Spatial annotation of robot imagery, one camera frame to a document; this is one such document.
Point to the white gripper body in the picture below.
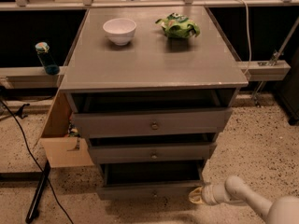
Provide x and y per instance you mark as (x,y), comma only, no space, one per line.
(207,195)

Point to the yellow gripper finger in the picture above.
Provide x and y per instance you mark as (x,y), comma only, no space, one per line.
(195,196)

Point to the grey bottom drawer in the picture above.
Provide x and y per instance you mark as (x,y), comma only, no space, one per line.
(150,179)

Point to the grey drawer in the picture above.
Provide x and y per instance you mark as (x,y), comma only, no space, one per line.
(125,124)
(152,152)
(150,179)

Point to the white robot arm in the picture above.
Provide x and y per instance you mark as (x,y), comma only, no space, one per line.
(234,190)

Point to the grey middle drawer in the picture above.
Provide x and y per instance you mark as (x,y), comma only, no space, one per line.
(152,152)

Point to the grey top drawer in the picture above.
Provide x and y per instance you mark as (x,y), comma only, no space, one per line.
(125,124)

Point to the grey wooden drawer cabinet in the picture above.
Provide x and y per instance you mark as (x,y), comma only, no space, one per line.
(151,72)

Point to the open cardboard box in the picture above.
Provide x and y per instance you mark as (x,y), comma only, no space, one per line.
(62,150)

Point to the metal diagonal brace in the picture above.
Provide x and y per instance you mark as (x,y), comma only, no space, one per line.
(273,61)

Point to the black flat floor bar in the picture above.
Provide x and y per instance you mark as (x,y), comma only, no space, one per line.
(33,212)

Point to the green crumpled chip bag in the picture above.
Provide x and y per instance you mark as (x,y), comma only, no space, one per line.
(178,26)

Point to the white ceramic bowl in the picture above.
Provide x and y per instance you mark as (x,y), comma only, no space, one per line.
(120,31)

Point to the blue water bottle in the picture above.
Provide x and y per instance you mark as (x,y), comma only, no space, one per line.
(44,56)

